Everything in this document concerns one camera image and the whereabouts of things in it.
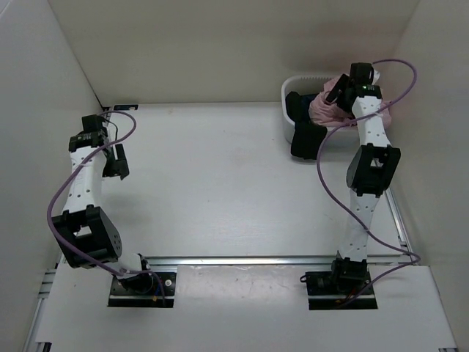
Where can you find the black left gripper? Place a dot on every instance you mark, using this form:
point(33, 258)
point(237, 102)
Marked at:
point(118, 167)

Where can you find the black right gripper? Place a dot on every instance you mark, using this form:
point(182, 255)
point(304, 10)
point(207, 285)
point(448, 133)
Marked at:
point(334, 91)

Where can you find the pink trousers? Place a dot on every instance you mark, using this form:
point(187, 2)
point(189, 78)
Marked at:
point(322, 114)

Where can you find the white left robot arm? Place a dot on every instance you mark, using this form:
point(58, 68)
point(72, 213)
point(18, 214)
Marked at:
point(83, 222)

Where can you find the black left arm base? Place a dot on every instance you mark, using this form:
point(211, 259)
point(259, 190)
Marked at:
point(144, 291)

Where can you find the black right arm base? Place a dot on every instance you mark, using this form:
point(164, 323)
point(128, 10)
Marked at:
point(347, 285)

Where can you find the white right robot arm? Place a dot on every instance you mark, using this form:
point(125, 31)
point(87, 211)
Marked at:
point(368, 176)

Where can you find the dark blue trousers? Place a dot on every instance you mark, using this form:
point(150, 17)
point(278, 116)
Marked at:
point(305, 102)

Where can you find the black trousers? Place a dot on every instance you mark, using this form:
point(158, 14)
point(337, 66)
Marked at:
point(307, 136)

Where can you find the white plastic basket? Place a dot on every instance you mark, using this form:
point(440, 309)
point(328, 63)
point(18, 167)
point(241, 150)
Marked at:
point(297, 92)

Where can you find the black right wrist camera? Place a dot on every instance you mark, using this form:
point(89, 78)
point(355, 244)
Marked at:
point(362, 73)

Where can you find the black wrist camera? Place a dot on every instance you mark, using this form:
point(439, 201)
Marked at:
point(362, 73)
point(95, 123)

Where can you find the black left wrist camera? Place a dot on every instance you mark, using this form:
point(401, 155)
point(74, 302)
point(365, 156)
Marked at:
point(95, 123)

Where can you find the aluminium front rail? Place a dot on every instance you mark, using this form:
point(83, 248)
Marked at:
point(241, 261)

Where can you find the aluminium right rail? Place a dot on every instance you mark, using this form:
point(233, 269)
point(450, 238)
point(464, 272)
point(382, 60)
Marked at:
point(396, 215)

